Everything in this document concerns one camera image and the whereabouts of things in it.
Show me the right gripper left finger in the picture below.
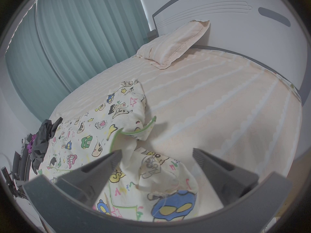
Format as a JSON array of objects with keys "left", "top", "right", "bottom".
[{"left": 57, "top": 150, "right": 122, "bottom": 204}]

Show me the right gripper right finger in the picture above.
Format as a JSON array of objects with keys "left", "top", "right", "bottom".
[{"left": 193, "top": 148, "right": 259, "bottom": 206}]

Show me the white printed pyjama top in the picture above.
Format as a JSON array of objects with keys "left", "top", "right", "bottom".
[{"left": 36, "top": 79, "right": 201, "bottom": 224}]

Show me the pile of clothes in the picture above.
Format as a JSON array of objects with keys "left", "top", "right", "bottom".
[{"left": 21, "top": 134, "right": 37, "bottom": 155}]

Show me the bed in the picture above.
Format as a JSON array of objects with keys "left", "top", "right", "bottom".
[{"left": 30, "top": 0, "right": 311, "bottom": 211}]

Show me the black garment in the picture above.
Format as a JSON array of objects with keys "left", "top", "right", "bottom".
[{"left": 30, "top": 117, "right": 63, "bottom": 174}]

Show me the blue-green curtain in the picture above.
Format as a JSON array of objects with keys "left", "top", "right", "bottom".
[
  {"left": 35, "top": 0, "right": 152, "bottom": 92},
  {"left": 5, "top": 1, "right": 72, "bottom": 123}
]

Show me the pale pink striped pillow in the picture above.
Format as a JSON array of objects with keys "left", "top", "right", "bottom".
[{"left": 137, "top": 20, "right": 210, "bottom": 70}]

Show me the grey bedside table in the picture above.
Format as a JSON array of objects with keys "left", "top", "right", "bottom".
[{"left": 147, "top": 30, "right": 159, "bottom": 43}]

